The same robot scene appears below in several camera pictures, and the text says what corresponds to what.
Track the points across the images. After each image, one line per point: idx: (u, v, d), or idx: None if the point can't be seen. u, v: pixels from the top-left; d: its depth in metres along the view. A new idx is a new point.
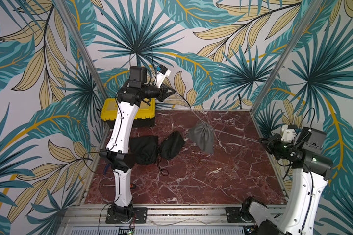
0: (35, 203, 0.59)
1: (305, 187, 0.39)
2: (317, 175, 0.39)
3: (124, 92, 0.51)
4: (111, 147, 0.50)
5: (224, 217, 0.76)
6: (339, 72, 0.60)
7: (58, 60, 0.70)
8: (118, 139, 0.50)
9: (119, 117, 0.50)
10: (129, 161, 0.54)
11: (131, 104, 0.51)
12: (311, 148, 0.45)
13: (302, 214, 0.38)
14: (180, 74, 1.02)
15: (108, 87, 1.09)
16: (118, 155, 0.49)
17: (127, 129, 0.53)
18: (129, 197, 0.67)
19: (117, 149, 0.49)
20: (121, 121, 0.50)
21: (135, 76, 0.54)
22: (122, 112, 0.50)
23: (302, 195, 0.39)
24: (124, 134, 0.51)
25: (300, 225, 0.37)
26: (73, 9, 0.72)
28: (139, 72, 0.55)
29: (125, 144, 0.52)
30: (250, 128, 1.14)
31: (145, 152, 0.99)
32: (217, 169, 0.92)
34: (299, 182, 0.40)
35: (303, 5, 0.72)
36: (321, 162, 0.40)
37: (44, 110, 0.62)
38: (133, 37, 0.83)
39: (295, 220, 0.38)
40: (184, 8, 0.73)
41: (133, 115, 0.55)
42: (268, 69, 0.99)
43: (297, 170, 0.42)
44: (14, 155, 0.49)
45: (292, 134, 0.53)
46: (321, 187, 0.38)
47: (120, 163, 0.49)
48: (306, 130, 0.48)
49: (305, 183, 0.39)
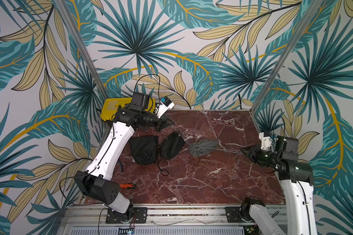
0: (35, 203, 0.59)
1: (299, 197, 0.41)
2: (303, 182, 0.43)
3: (122, 113, 0.50)
4: (92, 169, 0.42)
5: (224, 217, 0.76)
6: (339, 72, 0.60)
7: (58, 60, 0.70)
8: (102, 162, 0.43)
9: (111, 138, 0.46)
10: (110, 190, 0.44)
11: (128, 125, 0.48)
12: (289, 155, 0.49)
13: (306, 225, 0.39)
14: (180, 74, 1.02)
15: (108, 87, 1.09)
16: (96, 182, 0.40)
17: (115, 151, 0.46)
18: (125, 205, 0.63)
19: (98, 173, 0.41)
20: (112, 142, 0.45)
21: (137, 101, 0.54)
22: (114, 133, 0.46)
23: (299, 206, 0.41)
24: (111, 157, 0.44)
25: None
26: (73, 9, 0.72)
28: (142, 98, 0.56)
29: (109, 168, 0.44)
30: (250, 128, 1.14)
31: (145, 152, 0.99)
32: (217, 168, 0.92)
34: (292, 194, 0.42)
35: (304, 5, 0.72)
36: (303, 169, 0.44)
37: (44, 110, 0.62)
38: (133, 37, 0.83)
39: (303, 234, 0.38)
40: (184, 8, 0.73)
41: (126, 137, 0.49)
42: (268, 70, 0.99)
43: (287, 181, 0.44)
44: (14, 155, 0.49)
45: (268, 141, 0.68)
46: (311, 194, 0.42)
47: (98, 193, 0.39)
48: (282, 140, 0.52)
49: (297, 193, 0.42)
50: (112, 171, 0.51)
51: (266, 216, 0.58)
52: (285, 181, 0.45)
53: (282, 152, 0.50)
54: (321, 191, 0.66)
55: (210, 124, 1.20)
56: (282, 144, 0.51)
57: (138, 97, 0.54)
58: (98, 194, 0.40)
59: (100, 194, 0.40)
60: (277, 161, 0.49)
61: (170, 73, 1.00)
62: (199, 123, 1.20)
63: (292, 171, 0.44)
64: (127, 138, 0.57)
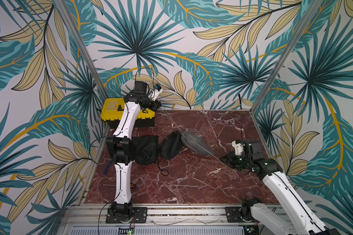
0: (35, 203, 0.59)
1: (281, 185, 0.48)
2: (281, 174, 0.51)
3: (130, 95, 0.66)
4: (118, 133, 0.57)
5: (224, 217, 0.76)
6: (340, 71, 0.60)
7: (58, 60, 0.70)
8: (124, 128, 0.58)
9: (125, 111, 0.62)
10: (132, 147, 0.60)
11: (137, 103, 0.64)
12: (258, 155, 0.59)
13: (300, 206, 0.44)
14: (180, 74, 1.02)
15: (108, 87, 1.09)
16: (123, 141, 0.55)
17: (131, 120, 0.62)
18: (129, 195, 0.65)
19: (123, 134, 0.57)
20: (127, 114, 0.61)
21: (138, 87, 0.72)
22: (129, 108, 0.63)
23: (286, 194, 0.47)
24: (129, 124, 0.60)
25: (309, 217, 0.42)
26: (73, 9, 0.72)
28: (142, 85, 0.73)
29: (129, 132, 0.60)
30: (250, 128, 1.14)
31: (145, 152, 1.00)
32: (217, 168, 0.92)
34: (274, 185, 0.49)
35: (303, 5, 0.72)
36: (272, 163, 0.54)
37: (44, 110, 0.62)
38: (133, 37, 0.83)
39: (302, 216, 0.42)
40: (184, 8, 0.73)
41: (137, 111, 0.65)
42: (268, 70, 0.99)
43: (266, 177, 0.52)
44: (14, 155, 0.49)
45: (241, 147, 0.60)
46: (285, 176, 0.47)
47: (125, 150, 0.57)
48: (247, 145, 0.61)
49: (278, 182, 0.49)
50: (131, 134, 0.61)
51: (270, 214, 0.58)
52: (265, 178, 0.52)
53: (251, 154, 0.61)
54: (321, 191, 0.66)
55: (210, 124, 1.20)
56: (248, 148, 0.61)
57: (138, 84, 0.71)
58: (124, 152, 0.57)
59: (126, 150, 0.57)
60: (250, 164, 0.58)
61: (170, 73, 1.00)
62: (199, 123, 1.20)
63: (264, 165, 0.54)
64: (137, 113, 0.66)
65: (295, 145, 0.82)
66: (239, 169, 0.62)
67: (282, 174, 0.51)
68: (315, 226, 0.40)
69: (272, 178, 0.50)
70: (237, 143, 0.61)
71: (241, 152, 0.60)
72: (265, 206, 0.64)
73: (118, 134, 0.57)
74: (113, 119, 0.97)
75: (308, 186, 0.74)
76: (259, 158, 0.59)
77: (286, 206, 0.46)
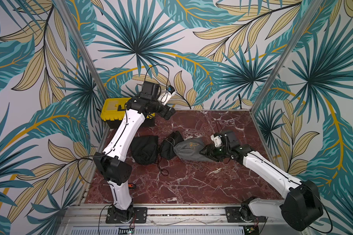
0: (35, 203, 0.59)
1: (257, 160, 0.54)
2: (256, 152, 0.57)
3: (134, 101, 0.53)
4: (109, 151, 0.46)
5: (224, 217, 0.76)
6: (339, 72, 0.60)
7: (58, 60, 0.70)
8: (117, 145, 0.47)
9: (124, 123, 0.50)
10: (124, 171, 0.49)
11: (139, 112, 0.51)
12: (234, 143, 0.65)
13: (277, 172, 0.49)
14: (180, 74, 1.02)
15: (108, 87, 1.09)
16: (113, 163, 0.44)
17: (129, 135, 0.49)
18: (127, 201, 0.64)
19: (114, 153, 0.46)
20: (125, 127, 0.49)
21: (147, 90, 0.57)
22: (128, 120, 0.50)
23: (263, 166, 0.52)
24: (125, 140, 0.48)
25: (286, 178, 0.46)
26: (73, 9, 0.72)
28: (152, 87, 0.57)
29: (123, 151, 0.48)
30: (250, 128, 1.14)
31: (146, 152, 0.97)
32: (217, 168, 0.92)
34: (252, 162, 0.54)
35: (303, 5, 0.72)
36: (246, 146, 0.61)
37: (44, 110, 0.62)
38: (133, 37, 0.83)
39: (280, 178, 0.47)
40: (184, 8, 0.73)
41: (138, 124, 0.52)
42: (268, 70, 0.99)
43: (244, 159, 0.57)
44: (14, 155, 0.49)
45: (219, 140, 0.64)
46: (259, 153, 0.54)
47: (114, 172, 0.45)
48: (223, 135, 0.67)
49: (254, 159, 0.55)
50: (126, 153, 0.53)
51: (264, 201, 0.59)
52: (244, 160, 0.57)
53: (228, 144, 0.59)
54: (321, 191, 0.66)
55: (210, 124, 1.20)
56: (225, 138, 0.67)
57: (147, 85, 0.57)
58: (112, 174, 0.46)
59: (115, 173, 0.45)
60: (230, 152, 0.63)
61: (170, 73, 1.00)
62: (199, 124, 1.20)
63: (239, 150, 0.60)
64: (138, 125, 0.53)
65: (295, 145, 0.82)
66: (221, 157, 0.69)
67: (256, 152, 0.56)
68: (292, 183, 0.45)
69: (248, 157, 0.56)
70: (214, 136, 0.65)
71: (219, 143, 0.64)
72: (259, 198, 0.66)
73: (108, 152, 0.46)
74: (113, 119, 0.97)
75: None
76: (236, 145, 0.65)
77: (268, 176, 0.49)
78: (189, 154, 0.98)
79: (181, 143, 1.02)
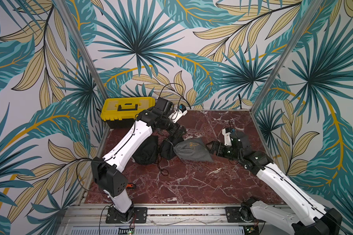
0: (35, 203, 0.59)
1: (276, 177, 0.48)
2: (273, 166, 0.51)
3: (145, 114, 0.54)
4: (108, 157, 0.45)
5: (224, 217, 0.76)
6: (339, 72, 0.60)
7: (58, 60, 0.70)
8: (118, 153, 0.46)
9: (131, 133, 0.49)
10: (118, 182, 0.46)
11: (149, 125, 0.51)
12: (247, 151, 0.57)
13: (298, 195, 0.44)
14: (180, 74, 1.02)
15: (108, 87, 1.09)
16: (109, 171, 0.42)
17: (132, 146, 0.49)
18: (126, 206, 0.63)
19: (113, 162, 0.44)
20: (131, 137, 0.49)
21: (160, 106, 0.58)
22: (135, 130, 0.50)
23: (283, 185, 0.46)
24: (127, 150, 0.47)
25: (309, 204, 0.42)
26: (73, 9, 0.72)
28: (165, 104, 0.60)
29: (122, 161, 0.46)
30: (250, 128, 1.14)
31: (145, 152, 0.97)
32: (217, 168, 0.92)
34: (270, 178, 0.48)
35: (303, 5, 0.72)
36: (262, 156, 0.54)
37: (44, 110, 0.62)
38: (133, 37, 0.83)
39: (303, 204, 0.42)
40: (184, 8, 0.73)
41: (144, 136, 0.52)
42: (268, 70, 0.99)
43: (260, 172, 0.51)
44: (14, 155, 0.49)
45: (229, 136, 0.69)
46: (276, 167, 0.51)
47: (109, 181, 0.41)
48: (236, 140, 0.58)
49: (272, 175, 0.49)
50: (124, 164, 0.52)
51: (270, 210, 0.58)
52: (260, 173, 0.51)
53: (241, 150, 0.57)
54: (321, 191, 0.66)
55: (210, 124, 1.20)
56: (238, 143, 0.58)
57: (161, 102, 0.58)
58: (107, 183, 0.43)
59: (110, 182, 0.42)
60: (242, 160, 0.56)
61: (170, 73, 1.00)
62: (199, 124, 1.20)
63: (255, 160, 0.53)
64: (144, 138, 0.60)
65: (295, 145, 0.82)
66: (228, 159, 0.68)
67: (272, 164, 0.51)
68: (316, 211, 0.41)
69: (266, 172, 0.50)
70: (226, 132, 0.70)
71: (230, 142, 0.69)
72: (263, 202, 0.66)
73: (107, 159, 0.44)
74: (113, 119, 0.97)
75: (308, 186, 0.74)
76: (248, 153, 0.58)
77: (287, 198, 0.45)
78: (189, 154, 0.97)
79: (182, 143, 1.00)
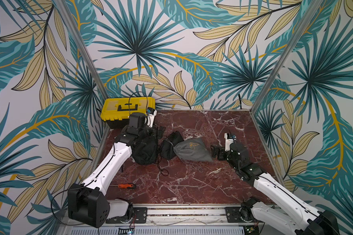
0: (35, 203, 0.59)
1: (270, 185, 0.52)
2: (267, 175, 0.55)
3: (123, 135, 0.56)
4: (89, 181, 0.42)
5: (224, 217, 0.76)
6: (339, 72, 0.60)
7: (58, 60, 0.70)
8: (100, 176, 0.44)
9: (111, 154, 0.50)
10: (101, 208, 0.42)
11: (128, 145, 0.53)
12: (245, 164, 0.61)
13: (291, 200, 0.47)
14: (180, 74, 1.02)
15: (108, 87, 1.09)
16: (91, 195, 0.39)
17: (114, 167, 0.48)
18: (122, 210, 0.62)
19: (94, 185, 0.42)
20: (112, 158, 0.49)
21: (133, 124, 0.59)
22: (115, 151, 0.51)
23: (276, 191, 0.50)
24: (109, 172, 0.46)
25: (303, 208, 0.44)
26: (73, 9, 0.72)
28: (138, 121, 0.59)
29: (105, 182, 0.44)
30: (250, 128, 1.14)
31: (145, 152, 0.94)
32: (217, 168, 0.92)
34: (264, 186, 0.52)
35: (303, 5, 0.72)
36: (256, 168, 0.59)
37: (44, 110, 0.62)
38: (133, 37, 0.83)
39: (297, 208, 0.45)
40: (184, 8, 0.73)
41: (124, 156, 0.52)
42: (268, 70, 0.99)
43: (255, 181, 0.55)
44: (14, 155, 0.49)
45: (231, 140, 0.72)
46: (269, 176, 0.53)
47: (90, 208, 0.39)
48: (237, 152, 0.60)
49: (266, 183, 0.53)
50: (107, 187, 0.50)
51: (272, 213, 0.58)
52: (255, 183, 0.55)
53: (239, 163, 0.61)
54: (321, 191, 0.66)
55: (210, 124, 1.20)
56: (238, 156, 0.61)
57: (134, 119, 0.58)
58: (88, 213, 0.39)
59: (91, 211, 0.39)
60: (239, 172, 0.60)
61: (170, 73, 1.00)
62: (199, 124, 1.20)
63: (250, 172, 0.58)
64: (125, 157, 0.53)
65: (295, 145, 0.82)
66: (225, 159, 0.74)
67: (266, 174, 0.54)
68: (310, 214, 0.43)
69: (260, 181, 0.54)
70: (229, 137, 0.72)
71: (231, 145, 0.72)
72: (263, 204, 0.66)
73: (87, 183, 0.42)
74: (113, 119, 0.97)
75: (308, 186, 0.74)
76: (245, 166, 0.62)
77: (282, 203, 0.48)
78: (189, 154, 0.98)
79: (181, 143, 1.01)
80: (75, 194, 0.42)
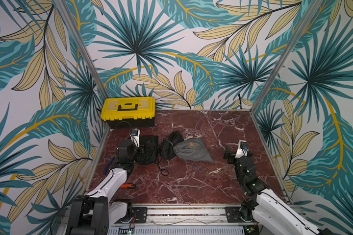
0: (35, 203, 0.59)
1: (271, 200, 0.54)
2: (270, 192, 0.57)
3: (119, 164, 0.64)
4: (93, 193, 0.46)
5: (224, 217, 0.76)
6: (339, 72, 0.60)
7: (58, 60, 0.70)
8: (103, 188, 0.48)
9: (111, 174, 0.56)
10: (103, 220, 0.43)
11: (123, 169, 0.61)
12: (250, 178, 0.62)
13: (292, 216, 0.49)
14: (180, 74, 1.02)
15: (108, 87, 1.09)
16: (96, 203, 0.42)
17: (114, 183, 0.53)
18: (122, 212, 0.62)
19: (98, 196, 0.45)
20: (112, 176, 0.55)
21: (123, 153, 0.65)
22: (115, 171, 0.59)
23: (277, 207, 0.52)
24: (110, 185, 0.51)
25: (303, 224, 0.46)
26: (73, 9, 0.72)
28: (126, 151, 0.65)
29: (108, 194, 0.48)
30: (250, 128, 1.14)
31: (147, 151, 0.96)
32: (217, 168, 0.92)
34: (266, 201, 0.55)
35: (303, 5, 0.72)
36: (259, 183, 0.61)
37: (44, 110, 0.62)
38: (133, 37, 0.83)
39: (297, 224, 0.46)
40: (184, 8, 0.73)
41: (121, 178, 0.58)
42: (268, 70, 0.99)
43: (258, 197, 0.57)
44: (14, 155, 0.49)
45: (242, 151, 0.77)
46: (271, 192, 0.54)
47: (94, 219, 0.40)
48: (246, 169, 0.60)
49: (268, 199, 0.55)
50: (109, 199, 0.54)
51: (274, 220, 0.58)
52: (257, 198, 0.58)
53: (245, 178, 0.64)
54: (321, 191, 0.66)
55: (210, 124, 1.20)
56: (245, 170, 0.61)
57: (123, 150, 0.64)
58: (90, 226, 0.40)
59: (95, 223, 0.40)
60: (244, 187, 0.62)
61: (170, 73, 1.00)
62: (199, 124, 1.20)
63: (253, 187, 0.60)
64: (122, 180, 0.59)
65: (295, 146, 0.82)
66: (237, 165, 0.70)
67: (269, 190, 0.58)
68: (309, 230, 0.44)
69: (262, 196, 0.56)
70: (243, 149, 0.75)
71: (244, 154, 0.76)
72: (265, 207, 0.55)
73: (92, 194, 0.45)
74: (113, 119, 0.97)
75: (308, 186, 0.74)
76: (248, 181, 0.63)
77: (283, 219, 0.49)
78: (189, 154, 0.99)
79: (182, 143, 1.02)
80: (81, 205, 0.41)
